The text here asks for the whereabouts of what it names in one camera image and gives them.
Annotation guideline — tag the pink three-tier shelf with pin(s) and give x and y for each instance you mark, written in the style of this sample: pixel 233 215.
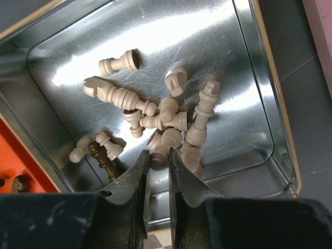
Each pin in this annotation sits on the pink three-tier shelf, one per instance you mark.
pixel 319 18

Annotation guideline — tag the white king in tin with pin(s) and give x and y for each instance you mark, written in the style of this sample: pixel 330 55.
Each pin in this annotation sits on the white king in tin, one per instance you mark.
pixel 197 133

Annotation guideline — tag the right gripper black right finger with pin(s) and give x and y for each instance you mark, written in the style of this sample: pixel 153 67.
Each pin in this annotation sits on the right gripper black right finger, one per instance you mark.
pixel 203 218

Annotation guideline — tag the orange tin box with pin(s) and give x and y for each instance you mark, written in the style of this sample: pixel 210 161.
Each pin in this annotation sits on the orange tin box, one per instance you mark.
pixel 20 172

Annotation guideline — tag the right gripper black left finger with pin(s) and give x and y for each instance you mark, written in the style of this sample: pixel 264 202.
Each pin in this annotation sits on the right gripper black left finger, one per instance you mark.
pixel 114 217

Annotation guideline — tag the white rook in tin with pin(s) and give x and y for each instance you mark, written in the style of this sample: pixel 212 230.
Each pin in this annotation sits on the white rook in tin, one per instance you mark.
pixel 128 61

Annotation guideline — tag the dark king in beige tin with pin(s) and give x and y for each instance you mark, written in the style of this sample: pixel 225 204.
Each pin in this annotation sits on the dark king in beige tin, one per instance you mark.
pixel 98 152

